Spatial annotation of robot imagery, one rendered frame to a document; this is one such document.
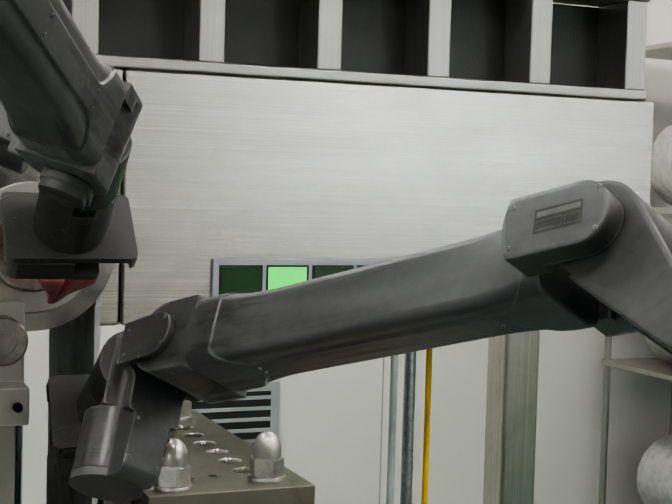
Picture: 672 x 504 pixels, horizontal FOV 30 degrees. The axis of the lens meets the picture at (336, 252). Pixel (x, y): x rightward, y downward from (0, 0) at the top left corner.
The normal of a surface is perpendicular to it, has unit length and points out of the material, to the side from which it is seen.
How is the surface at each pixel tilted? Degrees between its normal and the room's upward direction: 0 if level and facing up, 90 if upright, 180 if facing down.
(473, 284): 67
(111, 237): 50
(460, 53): 90
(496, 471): 90
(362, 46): 90
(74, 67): 106
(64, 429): 60
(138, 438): 75
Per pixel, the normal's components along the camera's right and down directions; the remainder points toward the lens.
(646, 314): -0.66, -0.44
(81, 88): 0.94, 0.31
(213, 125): 0.38, 0.06
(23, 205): 0.32, -0.59
